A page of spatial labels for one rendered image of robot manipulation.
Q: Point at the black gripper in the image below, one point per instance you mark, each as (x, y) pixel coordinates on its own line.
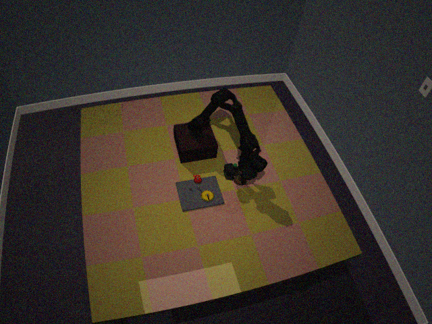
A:
(230, 169)

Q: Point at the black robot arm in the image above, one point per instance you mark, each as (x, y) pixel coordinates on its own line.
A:
(248, 140)

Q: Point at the yellow gear with black stripe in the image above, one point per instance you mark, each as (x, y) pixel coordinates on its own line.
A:
(205, 197)

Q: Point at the brown gear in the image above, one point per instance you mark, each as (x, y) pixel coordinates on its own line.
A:
(238, 180)

